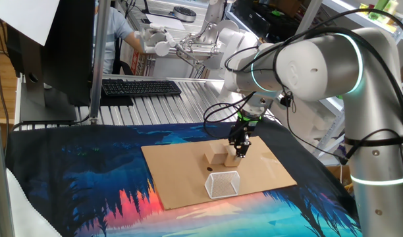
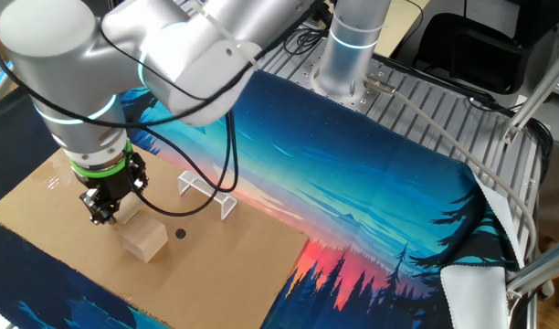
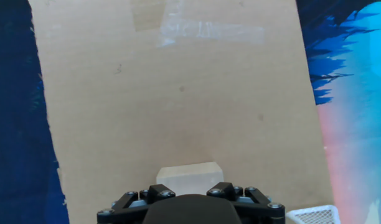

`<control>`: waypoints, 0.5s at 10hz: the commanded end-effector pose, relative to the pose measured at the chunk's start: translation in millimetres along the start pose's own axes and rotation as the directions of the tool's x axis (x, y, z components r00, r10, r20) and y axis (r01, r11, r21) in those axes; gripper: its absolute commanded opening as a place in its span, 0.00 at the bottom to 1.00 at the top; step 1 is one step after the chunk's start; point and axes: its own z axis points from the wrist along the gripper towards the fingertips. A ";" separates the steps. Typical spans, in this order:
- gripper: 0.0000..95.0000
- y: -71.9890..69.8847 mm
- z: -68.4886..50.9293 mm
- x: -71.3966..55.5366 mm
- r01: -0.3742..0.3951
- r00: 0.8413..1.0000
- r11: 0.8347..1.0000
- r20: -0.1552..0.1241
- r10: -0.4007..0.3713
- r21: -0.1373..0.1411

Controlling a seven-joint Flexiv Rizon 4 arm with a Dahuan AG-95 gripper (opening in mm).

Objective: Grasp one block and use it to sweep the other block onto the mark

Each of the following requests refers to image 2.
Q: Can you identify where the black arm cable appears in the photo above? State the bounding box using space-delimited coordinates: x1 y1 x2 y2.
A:
0 0 326 129
128 109 240 218

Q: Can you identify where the black cable bundle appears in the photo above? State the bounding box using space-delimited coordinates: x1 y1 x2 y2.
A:
525 116 555 188

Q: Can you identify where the white mesh toy goal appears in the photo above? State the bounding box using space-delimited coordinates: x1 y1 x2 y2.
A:
176 170 238 221

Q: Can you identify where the beige desk top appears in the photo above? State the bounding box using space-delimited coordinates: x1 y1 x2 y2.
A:
374 0 432 58

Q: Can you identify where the brown cardboard sheet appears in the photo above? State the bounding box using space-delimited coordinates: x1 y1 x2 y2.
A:
0 145 311 329

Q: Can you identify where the clear tape strip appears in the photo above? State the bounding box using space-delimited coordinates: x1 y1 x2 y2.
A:
30 168 78 191

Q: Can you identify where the forest sunset printed cloth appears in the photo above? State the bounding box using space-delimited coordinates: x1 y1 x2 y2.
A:
0 68 533 329

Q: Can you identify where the light wooden cube block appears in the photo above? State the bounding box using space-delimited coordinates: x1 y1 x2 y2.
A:
119 214 170 264
114 194 146 226

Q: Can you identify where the green wrist adapter ring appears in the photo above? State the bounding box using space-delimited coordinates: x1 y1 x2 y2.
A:
69 139 134 180

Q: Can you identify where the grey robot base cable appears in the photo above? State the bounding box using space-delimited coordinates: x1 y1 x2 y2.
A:
362 75 539 264

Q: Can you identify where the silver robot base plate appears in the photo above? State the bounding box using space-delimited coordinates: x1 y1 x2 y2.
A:
286 53 402 115

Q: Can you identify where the black coiled cable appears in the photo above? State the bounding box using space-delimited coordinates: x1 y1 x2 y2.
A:
282 26 329 58

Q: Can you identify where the aluminium frame post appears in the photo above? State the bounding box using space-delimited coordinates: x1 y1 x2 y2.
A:
505 246 559 329
501 48 559 146

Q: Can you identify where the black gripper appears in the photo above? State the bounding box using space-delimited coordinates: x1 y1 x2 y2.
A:
74 153 149 225

